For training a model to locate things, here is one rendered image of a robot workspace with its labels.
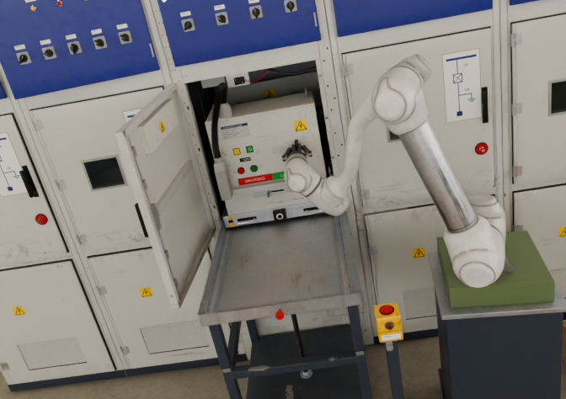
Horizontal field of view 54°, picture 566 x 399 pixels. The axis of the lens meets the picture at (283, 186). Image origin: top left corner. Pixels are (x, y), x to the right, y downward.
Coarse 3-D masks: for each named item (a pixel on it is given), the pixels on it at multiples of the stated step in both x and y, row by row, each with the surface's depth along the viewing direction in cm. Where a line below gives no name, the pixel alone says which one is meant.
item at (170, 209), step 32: (160, 96) 222; (128, 128) 189; (160, 128) 216; (128, 160) 189; (160, 160) 219; (160, 192) 216; (192, 192) 251; (160, 224) 206; (192, 224) 246; (160, 256) 205; (192, 256) 242
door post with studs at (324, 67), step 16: (320, 0) 224; (320, 16) 227; (320, 32) 229; (320, 48) 232; (320, 64) 235; (320, 80) 238; (336, 96) 241; (336, 112) 244; (336, 128) 247; (336, 144) 250; (336, 160) 254; (336, 176) 257; (352, 208) 264; (352, 224) 267; (352, 240) 271; (368, 320) 291; (368, 336) 296
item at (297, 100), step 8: (288, 96) 258; (296, 96) 255; (304, 96) 253; (312, 96) 250; (240, 104) 260; (248, 104) 257; (256, 104) 255; (264, 104) 252; (272, 104) 250; (280, 104) 247; (288, 104) 245; (296, 104) 243; (304, 104) 239; (312, 104) 239; (232, 112) 251; (240, 112) 248; (248, 112) 246; (256, 112) 244; (264, 112) 241; (208, 120) 246; (208, 136) 246; (320, 144) 246
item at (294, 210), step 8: (272, 208) 260; (280, 208) 259; (288, 208) 259; (296, 208) 259; (304, 208) 259; (312, 208) 259; (224, 216) 261; (240, 216) 261; (248, 216) 261; (256, 216) 261; (264, 216) 261; (272, 216) 261; (288, 216) 261
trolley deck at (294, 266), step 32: (256, 224) 265; (288, 224) 260; (320, 224) 254; (256, 256) 239; (288, 256) 234; (320, 256) 229; (352, 256) 225; (224, 288) 221; (256, 288) 217; (288, 288) 213; (320, 288) 209; (224, 320) 209
